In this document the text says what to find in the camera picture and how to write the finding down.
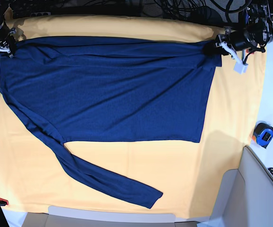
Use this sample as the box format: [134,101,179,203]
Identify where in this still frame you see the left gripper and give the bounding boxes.
[203,27,239,63]

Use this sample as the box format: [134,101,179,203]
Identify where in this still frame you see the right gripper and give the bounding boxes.
[0,27,16,58]

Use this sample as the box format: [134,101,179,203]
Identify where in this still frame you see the blue long-sleeve shirt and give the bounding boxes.
[0,36,222,209]

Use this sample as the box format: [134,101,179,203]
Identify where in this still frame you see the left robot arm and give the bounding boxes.
[203,0,273,66]

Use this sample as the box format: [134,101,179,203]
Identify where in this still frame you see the blue tape measure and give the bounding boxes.
[252,122,273,149]

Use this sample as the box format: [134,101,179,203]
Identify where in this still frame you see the yellow table cloth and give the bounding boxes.
[0,5,268,219]

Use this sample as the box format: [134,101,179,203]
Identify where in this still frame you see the white cardboard box right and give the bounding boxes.
[197,146,273,227]

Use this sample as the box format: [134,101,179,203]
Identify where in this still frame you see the white cardboard box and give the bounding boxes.
[22,206,200,227]
[197,146,273,227]

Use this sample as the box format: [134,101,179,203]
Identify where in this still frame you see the white cardboard box bottom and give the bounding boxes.
[22,206,200,227]

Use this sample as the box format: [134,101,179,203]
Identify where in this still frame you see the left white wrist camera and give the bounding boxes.
[234,62,248,74]

